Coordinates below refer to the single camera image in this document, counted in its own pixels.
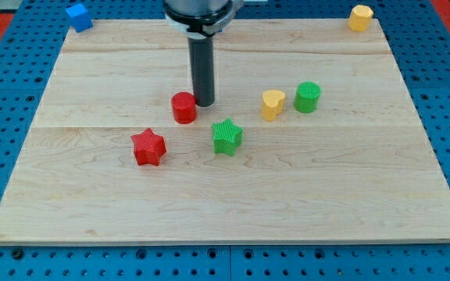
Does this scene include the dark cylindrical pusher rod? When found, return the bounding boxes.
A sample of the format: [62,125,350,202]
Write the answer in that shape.
[187,37,215,107]

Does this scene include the blue cube block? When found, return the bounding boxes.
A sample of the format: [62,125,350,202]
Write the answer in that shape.
[66,3,93,33]

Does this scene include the wooden board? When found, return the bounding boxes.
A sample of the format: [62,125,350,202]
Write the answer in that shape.
[0,19,450,246]

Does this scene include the red cylinder block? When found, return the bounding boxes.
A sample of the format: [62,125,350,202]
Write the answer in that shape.
[171,92,197,124]

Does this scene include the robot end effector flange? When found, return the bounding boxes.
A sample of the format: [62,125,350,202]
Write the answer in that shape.
[162,0,244,40]

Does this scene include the yellow heart block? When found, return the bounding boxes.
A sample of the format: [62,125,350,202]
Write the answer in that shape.
[261,90,286,122]

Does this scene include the yellow hexagon block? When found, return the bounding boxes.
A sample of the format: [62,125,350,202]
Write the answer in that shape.
[348,5,374,32]

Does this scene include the green cylinder block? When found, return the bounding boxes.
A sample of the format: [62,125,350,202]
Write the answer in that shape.
[294,81,322,113]

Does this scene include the red star block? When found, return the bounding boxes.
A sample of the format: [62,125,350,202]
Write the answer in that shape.
[130,128,166,166]

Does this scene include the green star block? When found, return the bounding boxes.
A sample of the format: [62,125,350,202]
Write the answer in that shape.
[212,119,243,156]

